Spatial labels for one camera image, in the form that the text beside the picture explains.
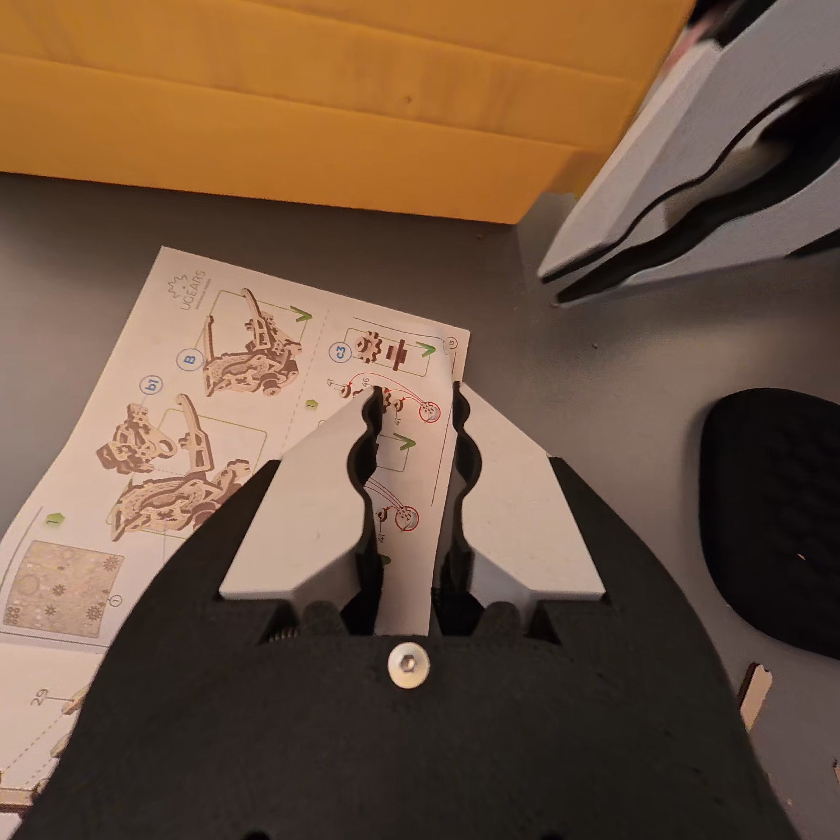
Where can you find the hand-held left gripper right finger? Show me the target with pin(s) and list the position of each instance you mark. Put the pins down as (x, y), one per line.
(531, 525)

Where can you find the black padded wrist rest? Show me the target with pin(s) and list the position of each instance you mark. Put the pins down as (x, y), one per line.
(774, 525)

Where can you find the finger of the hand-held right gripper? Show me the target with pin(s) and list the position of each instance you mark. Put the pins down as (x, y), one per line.
(722, 256)
(676, 131)

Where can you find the flat wooden stick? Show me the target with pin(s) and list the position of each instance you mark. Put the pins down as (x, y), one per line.
(754, 695)

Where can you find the printed instruction booklet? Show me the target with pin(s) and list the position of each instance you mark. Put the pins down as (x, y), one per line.
(164, 328)

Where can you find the yellow plastic bin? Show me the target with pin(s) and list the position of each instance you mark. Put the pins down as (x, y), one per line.
(328, 118)

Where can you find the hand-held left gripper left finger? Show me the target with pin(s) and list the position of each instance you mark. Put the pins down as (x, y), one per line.
(302, 525)

